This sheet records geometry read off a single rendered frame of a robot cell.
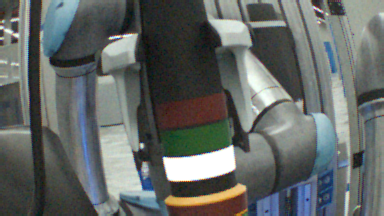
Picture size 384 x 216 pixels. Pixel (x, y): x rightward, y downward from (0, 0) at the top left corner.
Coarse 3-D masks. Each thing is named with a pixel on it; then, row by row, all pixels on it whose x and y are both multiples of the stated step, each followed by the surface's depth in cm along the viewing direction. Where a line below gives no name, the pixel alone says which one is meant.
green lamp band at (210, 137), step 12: (228, 120) 33; (168, 132) 32; (180, 132) 32; (192, 132) 31; (204, 132) 32; (216, 132) 32; (228, 132) 33; (168, 144) 32; (180, 144) 32; (192, 144) 32; (204, 144) 32; (216, 144) 32; (228, 144) 32
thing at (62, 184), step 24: (0, 144) 39; (24, 144) 41; (48, 144) 43; (0, 168) 37; (24, 168) 39; (48, 168) 40; (72, 168) 42; (0, 192) 35; (24, 192) 37; (48, 192) 38; (72, 192) 40
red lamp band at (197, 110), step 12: (216, 96) 32; (156, 108) 32; (168, 108) 32; (180, 108) 31; (192, 108) 31; (204, 108) 32; (216, 108) 32; (156, 120) 33; (168, 120) 32; (180, 120) 32; (192, 120) 31; (204, 120) 32
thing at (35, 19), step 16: (32, 0) 28; (32, 16) 28; (32, 32) 28; (32, 48) 28; (32, 64) 28; (32, 80) 28; (32, 96) 28; (32, 112) 28; (32, 128) 28; (32, 144) 28; (32, 208) 28
